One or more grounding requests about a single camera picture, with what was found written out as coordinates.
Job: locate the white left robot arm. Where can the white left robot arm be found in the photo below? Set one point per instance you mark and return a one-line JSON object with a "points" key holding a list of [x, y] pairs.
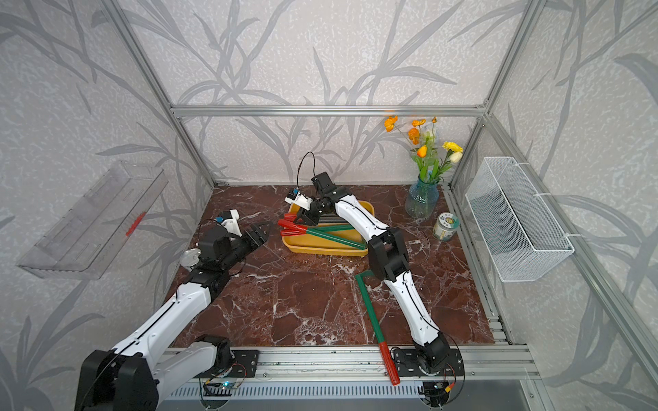
{"points": [[133, 375]]}

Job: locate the green hoe red grip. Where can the green hoe red grip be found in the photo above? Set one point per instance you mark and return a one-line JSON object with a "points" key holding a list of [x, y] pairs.
{"points": [[291, 229], [334, 239], [387, 360]]}

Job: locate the clear acrylic wall shelf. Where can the clear acrylic wall shelf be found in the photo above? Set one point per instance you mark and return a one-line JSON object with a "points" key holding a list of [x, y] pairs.
{"points": [[82, 245]]}

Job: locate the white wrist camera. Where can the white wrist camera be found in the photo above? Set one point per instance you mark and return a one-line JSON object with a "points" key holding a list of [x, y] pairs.
{"points": [[229, 220], [295, 197]]}

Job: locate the right circuit board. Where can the right circuit board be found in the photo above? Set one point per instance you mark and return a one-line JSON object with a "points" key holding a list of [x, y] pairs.
{"points": [[436, 394]]}

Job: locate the blue glass vase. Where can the blue glass vase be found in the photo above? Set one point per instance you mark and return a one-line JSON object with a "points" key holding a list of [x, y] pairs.
{"points": [[422, 199]]}

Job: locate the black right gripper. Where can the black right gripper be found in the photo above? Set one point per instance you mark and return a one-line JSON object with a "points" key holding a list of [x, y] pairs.
{"points": [[305, 218]]}

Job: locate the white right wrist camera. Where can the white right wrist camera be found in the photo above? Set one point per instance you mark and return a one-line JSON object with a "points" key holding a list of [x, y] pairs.
{"points": [[295, 197]]}

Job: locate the white wire mesh basket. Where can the white wire mesh basket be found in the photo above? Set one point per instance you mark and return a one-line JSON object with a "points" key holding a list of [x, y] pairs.
{"points": [[523, 237]]}

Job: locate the circuit board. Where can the circuit board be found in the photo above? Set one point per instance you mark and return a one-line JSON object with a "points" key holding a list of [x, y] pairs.
{"points": [[220, 388], [436, 394]]}

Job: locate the grey hoe red grip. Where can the grey hoe red grip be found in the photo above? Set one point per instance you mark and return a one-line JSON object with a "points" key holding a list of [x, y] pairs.
{"points": [[328, 220]]}

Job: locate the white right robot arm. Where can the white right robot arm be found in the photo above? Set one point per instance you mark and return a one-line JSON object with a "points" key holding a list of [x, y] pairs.
{"points": [[388, 260]]}

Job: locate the tin can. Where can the tin can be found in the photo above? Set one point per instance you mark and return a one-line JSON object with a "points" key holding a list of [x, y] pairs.
{"points": [[190, 259]]}

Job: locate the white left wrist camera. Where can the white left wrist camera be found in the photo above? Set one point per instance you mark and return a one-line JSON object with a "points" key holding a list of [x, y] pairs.
{"points": [[229, 220]]}

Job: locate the yellow plastic storage box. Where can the yellow plastic storage box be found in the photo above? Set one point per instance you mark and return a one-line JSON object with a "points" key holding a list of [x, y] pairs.
{"points": [[305, 243]]}

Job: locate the left circuit board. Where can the left circuit board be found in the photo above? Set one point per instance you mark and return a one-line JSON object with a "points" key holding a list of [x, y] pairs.
{"points": [[220, 388]]}

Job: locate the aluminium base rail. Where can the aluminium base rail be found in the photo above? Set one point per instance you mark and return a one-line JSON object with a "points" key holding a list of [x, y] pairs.
{"points": [[357, 372]]}

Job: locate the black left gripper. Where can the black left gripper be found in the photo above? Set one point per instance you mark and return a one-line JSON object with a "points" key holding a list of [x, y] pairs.
{"points": [[256, 232]]}

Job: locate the small labelled glass jar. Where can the small labelled glass jar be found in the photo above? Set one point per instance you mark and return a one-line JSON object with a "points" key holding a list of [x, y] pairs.
{"points": [[446, 226]]}

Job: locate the artificial flower bouquet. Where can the artificial flower bouquet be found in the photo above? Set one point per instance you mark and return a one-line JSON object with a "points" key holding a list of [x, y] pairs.
{"points": [[432, 159]]}

